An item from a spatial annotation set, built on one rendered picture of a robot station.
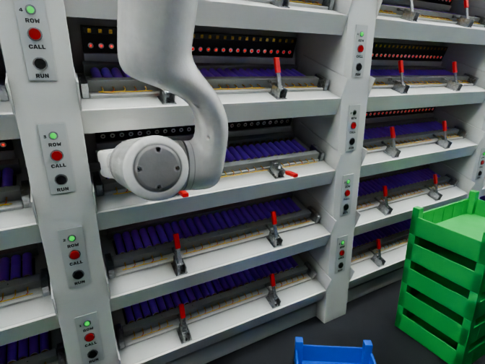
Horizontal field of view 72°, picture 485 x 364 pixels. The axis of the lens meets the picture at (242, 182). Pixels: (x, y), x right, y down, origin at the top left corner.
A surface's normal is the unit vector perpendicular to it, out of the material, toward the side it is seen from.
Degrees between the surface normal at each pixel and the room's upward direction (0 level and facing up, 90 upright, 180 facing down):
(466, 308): 90
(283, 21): 110
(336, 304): 90
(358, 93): 90
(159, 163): 80
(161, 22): 103
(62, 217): 90
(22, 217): 20
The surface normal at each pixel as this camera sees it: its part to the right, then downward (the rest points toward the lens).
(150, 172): 0.44, 0.10
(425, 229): -0.88, 0.15
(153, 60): 0.20, 0.55
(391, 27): 0.45, 0.57
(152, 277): 0.15, -0.81
